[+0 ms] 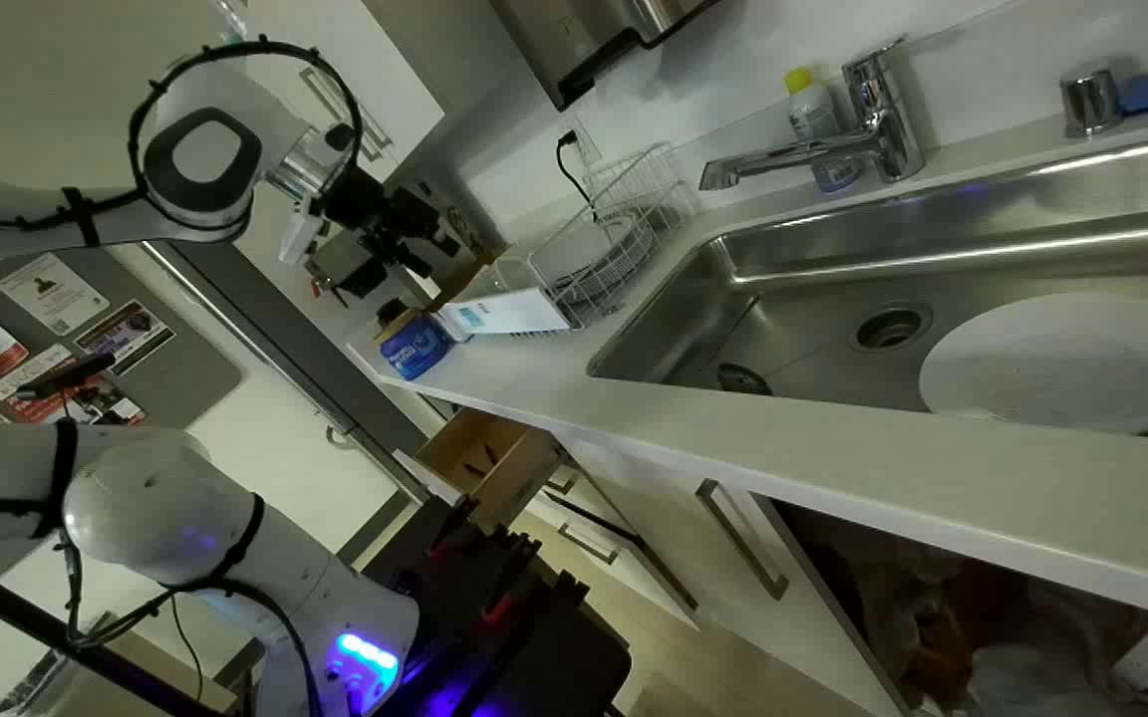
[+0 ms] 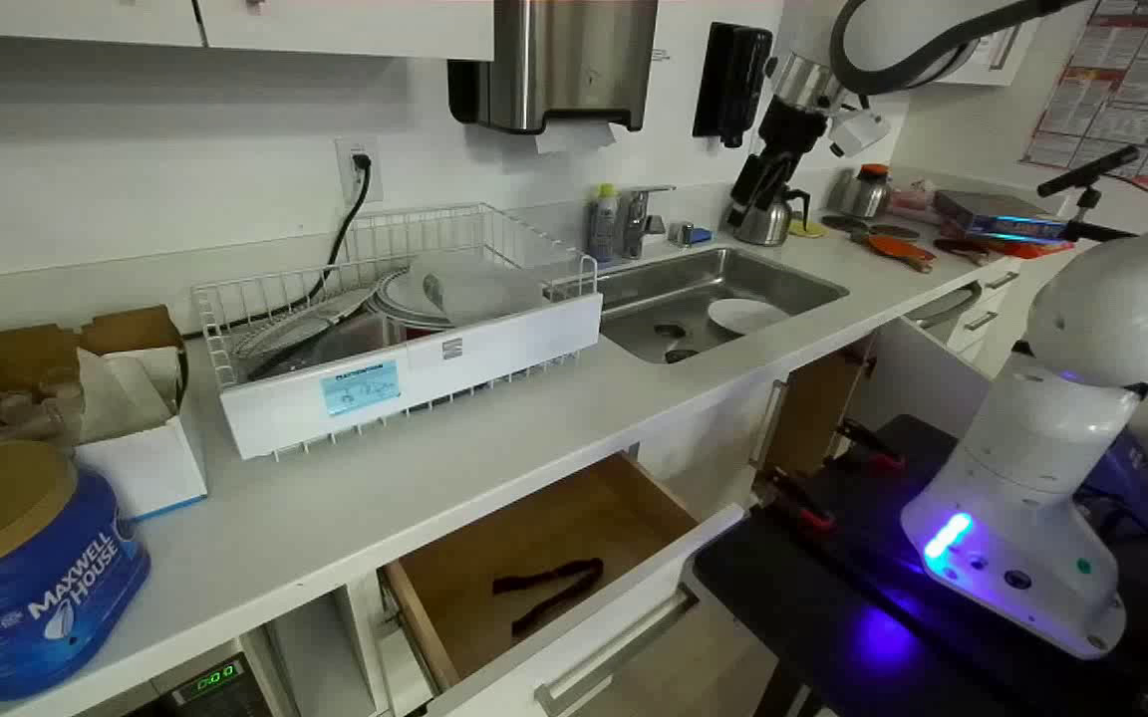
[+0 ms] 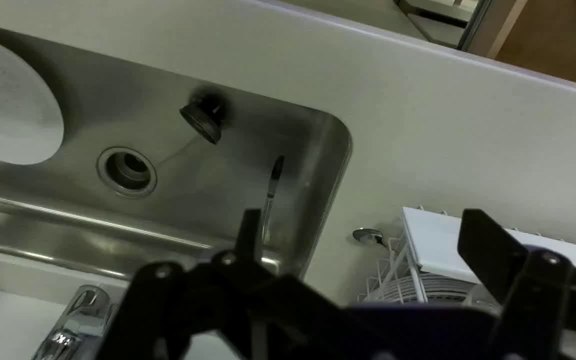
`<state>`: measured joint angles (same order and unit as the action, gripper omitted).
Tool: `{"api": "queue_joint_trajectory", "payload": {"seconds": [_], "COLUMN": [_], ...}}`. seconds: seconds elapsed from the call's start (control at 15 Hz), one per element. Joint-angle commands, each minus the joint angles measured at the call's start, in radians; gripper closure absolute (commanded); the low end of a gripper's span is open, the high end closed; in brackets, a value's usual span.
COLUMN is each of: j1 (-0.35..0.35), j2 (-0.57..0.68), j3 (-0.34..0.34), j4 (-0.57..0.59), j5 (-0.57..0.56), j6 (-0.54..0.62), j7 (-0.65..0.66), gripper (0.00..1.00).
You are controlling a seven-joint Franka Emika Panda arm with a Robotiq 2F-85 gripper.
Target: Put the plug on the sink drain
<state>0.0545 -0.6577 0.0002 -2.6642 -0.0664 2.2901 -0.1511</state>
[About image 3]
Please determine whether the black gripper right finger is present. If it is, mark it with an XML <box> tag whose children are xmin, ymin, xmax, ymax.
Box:
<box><xmin>458</xmin><ymin>209</ymin><xmax>576</xmax><ymax>360</ymax></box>

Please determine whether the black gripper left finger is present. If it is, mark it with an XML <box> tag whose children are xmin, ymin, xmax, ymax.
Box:
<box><xmin>94</xmin><ymin>209</ymin><xmax>342</xmax><ymax>360</ymax></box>

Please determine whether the metal sink drain plug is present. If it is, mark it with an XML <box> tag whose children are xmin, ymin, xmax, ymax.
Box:
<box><xmin>180</xmin><ymin>92</ymin><xmax>228</xmax><ymax>144</ymax></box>

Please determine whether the stainless steel sink basin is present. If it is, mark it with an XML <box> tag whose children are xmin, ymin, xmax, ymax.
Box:
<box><xmin>0</xmin><ymin>29</ymin><xmax>353</xmax><ymax>278</ymax></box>

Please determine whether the sink drain opening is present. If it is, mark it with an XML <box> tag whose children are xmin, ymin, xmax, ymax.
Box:
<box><xmin>97</xmin><ymin>146</ymin><xmax>158</xmax><ymax>198</ymax></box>

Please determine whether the white round plate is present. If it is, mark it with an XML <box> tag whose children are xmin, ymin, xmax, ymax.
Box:
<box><xmin>0</xmin><ymin>44</ymin><xmax>66</xmax><ymax>166</ymax></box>

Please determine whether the chrome faucet handle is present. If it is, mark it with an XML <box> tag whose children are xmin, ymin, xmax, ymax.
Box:
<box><xmin>32</xmin><ymin>285</ymin><xmax>113</xmax><ymax>360</ymax></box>

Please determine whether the white wire dish rack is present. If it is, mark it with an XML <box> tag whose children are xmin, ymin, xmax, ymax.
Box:
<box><xmin>360</xmin><ymin>204</ymin><xmax>576</xmax><ymax>310</ymax></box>

